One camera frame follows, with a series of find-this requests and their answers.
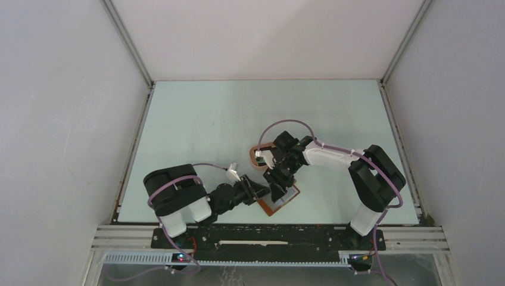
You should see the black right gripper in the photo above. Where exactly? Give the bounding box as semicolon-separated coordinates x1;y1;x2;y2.
263;157;303;203

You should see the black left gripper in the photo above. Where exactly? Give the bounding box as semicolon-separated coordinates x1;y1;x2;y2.
217;173;270;215

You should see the brown leather card holder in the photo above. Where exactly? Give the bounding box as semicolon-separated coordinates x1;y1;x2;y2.
257;185;300;216

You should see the pink oval plastic tray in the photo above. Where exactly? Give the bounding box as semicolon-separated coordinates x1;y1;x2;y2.
250;142;275;171

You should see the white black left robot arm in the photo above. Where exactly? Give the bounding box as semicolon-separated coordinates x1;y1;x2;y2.
143;163;271;248

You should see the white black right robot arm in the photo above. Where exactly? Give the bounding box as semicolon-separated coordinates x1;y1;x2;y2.
254;131;406;249

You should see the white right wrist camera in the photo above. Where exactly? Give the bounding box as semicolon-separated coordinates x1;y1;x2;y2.
256;148;276;168

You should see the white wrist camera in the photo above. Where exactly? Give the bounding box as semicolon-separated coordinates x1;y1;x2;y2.
226;161;241;183
256;148;276;168

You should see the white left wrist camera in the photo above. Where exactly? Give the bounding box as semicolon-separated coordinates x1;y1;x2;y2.
226;161;241;183

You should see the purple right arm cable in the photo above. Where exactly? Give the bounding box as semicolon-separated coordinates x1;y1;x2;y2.
257;120;404;286

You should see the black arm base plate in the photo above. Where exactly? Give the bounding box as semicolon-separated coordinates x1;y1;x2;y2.
151;223;386;263

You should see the aluminium frame rail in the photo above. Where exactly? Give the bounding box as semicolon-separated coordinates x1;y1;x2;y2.
91;225;450;267

